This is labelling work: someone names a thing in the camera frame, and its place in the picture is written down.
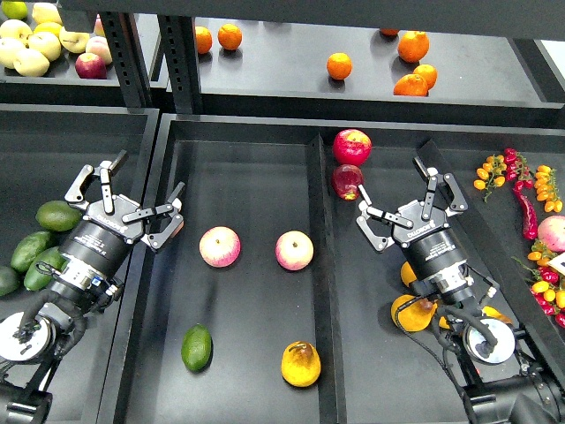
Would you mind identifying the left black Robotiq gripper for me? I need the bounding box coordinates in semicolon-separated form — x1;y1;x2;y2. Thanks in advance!
59;150;185;278

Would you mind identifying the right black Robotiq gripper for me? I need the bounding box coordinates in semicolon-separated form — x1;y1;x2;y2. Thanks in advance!
355;155;474;306

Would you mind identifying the green avocado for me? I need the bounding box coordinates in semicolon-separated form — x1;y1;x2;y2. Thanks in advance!
181;323;212;372

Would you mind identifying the yellow pear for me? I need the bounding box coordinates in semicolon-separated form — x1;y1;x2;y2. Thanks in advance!
281;341;321;388
390;294;438;332

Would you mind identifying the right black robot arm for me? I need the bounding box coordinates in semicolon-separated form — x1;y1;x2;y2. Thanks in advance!
357;157;564;423

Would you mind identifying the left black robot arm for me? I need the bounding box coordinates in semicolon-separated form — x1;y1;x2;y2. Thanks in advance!
1;151;185;423

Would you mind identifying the bright red apple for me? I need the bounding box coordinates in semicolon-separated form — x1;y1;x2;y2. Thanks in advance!
332;129;373;167

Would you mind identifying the left pink apple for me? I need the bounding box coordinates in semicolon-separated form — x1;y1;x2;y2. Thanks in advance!
199;226;241;268

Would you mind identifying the red chili pepper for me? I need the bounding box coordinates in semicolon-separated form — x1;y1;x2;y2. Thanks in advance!
512;180;538;240

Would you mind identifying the pink apple at right edge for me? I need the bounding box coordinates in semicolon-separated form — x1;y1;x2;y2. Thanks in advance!
538;216;565;253

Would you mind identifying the front orange on shelf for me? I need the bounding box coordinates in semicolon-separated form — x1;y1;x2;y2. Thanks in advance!
393;73;428;96

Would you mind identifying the dark red apple on shelf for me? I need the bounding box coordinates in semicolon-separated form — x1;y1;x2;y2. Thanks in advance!
75;52;107;80

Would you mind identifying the black centre tray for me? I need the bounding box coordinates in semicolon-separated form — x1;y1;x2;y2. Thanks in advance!
97;115;564;423

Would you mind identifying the large orange on shelf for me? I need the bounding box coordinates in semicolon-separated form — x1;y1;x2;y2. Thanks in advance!
397;31;430;63

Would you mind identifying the orange on shelf centre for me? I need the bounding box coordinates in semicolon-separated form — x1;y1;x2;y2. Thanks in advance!
326;52;353;80

